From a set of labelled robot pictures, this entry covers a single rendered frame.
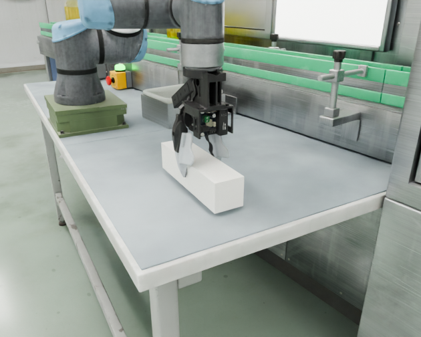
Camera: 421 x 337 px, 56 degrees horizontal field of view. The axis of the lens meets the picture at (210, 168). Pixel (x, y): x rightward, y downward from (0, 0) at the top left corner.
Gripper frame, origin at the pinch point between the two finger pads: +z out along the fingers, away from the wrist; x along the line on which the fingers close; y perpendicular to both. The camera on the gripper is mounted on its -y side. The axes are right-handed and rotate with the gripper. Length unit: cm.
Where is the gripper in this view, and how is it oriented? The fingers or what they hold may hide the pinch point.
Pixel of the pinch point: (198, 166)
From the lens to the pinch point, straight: 79.8
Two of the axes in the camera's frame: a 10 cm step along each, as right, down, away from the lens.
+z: 0.0, 9.2, 4.0
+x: 8.7, -1.9, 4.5
